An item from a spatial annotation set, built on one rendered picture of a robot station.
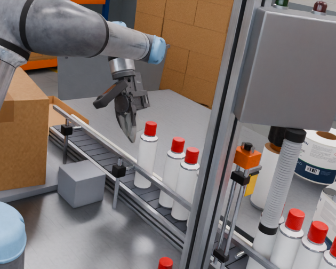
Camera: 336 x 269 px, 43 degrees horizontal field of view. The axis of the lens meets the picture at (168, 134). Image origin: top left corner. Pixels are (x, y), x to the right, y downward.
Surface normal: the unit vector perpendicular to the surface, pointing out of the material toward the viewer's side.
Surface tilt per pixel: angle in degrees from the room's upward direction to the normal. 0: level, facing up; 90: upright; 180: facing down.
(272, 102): 90
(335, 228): 90
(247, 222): 0
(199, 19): 90
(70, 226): 0
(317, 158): 90
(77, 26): 75
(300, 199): 0
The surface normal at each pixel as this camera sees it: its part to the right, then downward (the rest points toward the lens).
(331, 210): -0.95, -0.04
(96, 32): 0.83, 0.17
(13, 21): -0.33, 0.22
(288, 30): 0.10, 0.41
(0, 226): 0.28, -0.86
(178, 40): -0.54, 0.25
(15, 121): 0.52, 0.40
